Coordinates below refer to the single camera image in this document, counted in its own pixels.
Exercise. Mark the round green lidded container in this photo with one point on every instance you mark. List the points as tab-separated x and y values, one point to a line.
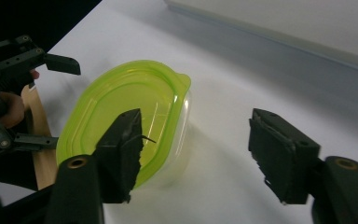
121	93

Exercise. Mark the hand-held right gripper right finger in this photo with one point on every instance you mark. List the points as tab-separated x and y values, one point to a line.
286	155

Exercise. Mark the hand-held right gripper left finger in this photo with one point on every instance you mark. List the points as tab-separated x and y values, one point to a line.
112	161

